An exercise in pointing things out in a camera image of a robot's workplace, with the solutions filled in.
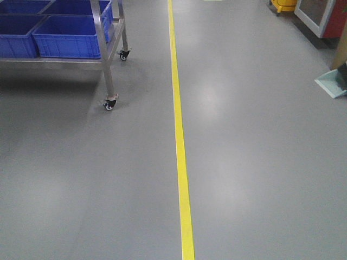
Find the steel wheeled cart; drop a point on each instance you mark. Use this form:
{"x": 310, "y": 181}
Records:
{"x": 117, "y": 45}

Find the blue crate on cart front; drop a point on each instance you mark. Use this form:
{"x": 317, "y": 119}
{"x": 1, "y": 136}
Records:
{"x": 71, "y": 37}

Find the blue crate on cart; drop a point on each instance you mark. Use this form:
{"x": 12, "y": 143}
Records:
{"x": 17, "y": 39}
{"x": 84, "y": 8}
{"x": 71, "y": 37}

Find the teal dustpan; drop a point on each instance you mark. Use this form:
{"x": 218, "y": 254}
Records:
{"x": 332, "y": 83}

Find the yellow mop bucket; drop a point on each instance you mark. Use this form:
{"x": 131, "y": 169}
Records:
{"x": 283, "y": 5}

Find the blue crate on cart rear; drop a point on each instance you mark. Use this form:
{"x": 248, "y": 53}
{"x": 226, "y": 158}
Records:
{"x": 84, "y": 8}

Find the blue crate on cart left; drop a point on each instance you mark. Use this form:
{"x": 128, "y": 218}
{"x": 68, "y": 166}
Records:
{"x": 17, "y": 39}

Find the glass door cabinet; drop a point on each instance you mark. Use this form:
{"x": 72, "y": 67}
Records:
{"x": 325, "y": 18}

